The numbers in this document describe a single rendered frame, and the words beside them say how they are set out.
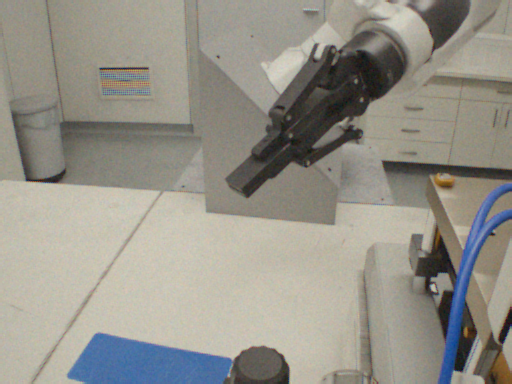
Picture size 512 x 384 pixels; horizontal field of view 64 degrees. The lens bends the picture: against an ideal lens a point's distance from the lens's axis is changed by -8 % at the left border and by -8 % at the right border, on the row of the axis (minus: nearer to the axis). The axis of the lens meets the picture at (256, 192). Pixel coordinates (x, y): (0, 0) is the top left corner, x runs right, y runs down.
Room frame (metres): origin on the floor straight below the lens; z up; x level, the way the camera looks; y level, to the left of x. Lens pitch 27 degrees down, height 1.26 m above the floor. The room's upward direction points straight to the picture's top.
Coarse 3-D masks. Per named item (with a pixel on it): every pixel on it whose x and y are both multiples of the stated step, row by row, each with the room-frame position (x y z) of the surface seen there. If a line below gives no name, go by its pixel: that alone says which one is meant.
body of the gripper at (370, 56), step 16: (368, 32) 0.51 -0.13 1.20; (352, 48) 0.49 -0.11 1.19; (368, 48) 0.49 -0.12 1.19; (384, 48) 0.49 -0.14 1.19; (336, 64) 0.47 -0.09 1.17; (352, 64) 0.48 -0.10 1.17; (368, 64) 0.49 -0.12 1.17; (384, 64) 0.48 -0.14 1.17; (400, 64) 0.49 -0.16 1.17; (336, 80) 0.47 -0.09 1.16; (368, 80) 0.50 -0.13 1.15; (384, 80) 0.48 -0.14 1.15; (352, 96) 0.48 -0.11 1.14; (368, 96) 0.50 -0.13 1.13; (352, 112) 0.48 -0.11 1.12
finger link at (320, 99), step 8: (344, 80) 0.47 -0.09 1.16; (352, 80) 0.47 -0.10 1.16; (336, 88) 0.46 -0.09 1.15; (344, 88) 0.47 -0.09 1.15; (352, 88) 0.47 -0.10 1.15; (312, 96) 0.46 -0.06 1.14; (320, 96) 0.46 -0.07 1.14; (328, 96) 0.46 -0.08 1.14; (336, 96) 0.46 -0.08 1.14; (304, 104) 0.46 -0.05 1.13; (312, 104) 0.45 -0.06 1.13; (320, 104) 0.45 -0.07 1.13; (328, 104) 0.46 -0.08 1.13; (304, 112) 0.44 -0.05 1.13; (312, 112) 0.44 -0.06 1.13; (320, 112) 0.45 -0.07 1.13; (296, 120) 0.43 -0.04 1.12; (304, 120) 0.44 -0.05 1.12; (288, 128) 0.43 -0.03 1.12; (296, 128) 0.43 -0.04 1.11; (288, 136) 0.42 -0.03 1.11
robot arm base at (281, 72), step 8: (312, 40) 1.06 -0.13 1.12; (288, 48) 1.09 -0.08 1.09; (296, 48) 1.09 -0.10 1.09; (304, 48) 1.05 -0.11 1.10; (280, 56) 1.09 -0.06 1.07; (288, 56) 1.08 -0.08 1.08; (296, 56) 1.06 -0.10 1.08; (304, 56) 1.05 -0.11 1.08; (264, 64) 1.10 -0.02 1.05; (272, 64) 1.09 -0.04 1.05; (280, 64) 1.07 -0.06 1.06; (288, 64) 1.06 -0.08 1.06; (296, 64) 1.05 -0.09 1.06; (272, 72) 1.07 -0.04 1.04; (280, 72) 1.06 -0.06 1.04; (288, 72) 1.05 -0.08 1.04; (296, 72) 1.04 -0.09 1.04; (272, 80) 1.05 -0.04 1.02; (280, 80) 1.04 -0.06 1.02; (288, 80) 1.04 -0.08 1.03; (280, 88) 1.03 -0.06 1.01
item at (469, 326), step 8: (448, 264) 0.32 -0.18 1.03; (448, 272) 0.31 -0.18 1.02; (456, 280) 0.29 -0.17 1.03; (464, 304) 0.26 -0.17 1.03; (464, 312) 0.25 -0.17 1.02; (464, 320) 0.25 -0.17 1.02; (472, 320) 0.24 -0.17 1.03; (464, 328) 0.21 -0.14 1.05; (472, 328) 0.21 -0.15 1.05; (472, 336) 0.20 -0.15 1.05; (472, 344) 0.22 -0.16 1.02; (504, 360) 0.17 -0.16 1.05; (496, 368) 0.18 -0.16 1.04; (504, 368) 0.17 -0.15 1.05; (496, 376) 0.18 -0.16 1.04; (504, 376) 0.17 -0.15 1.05
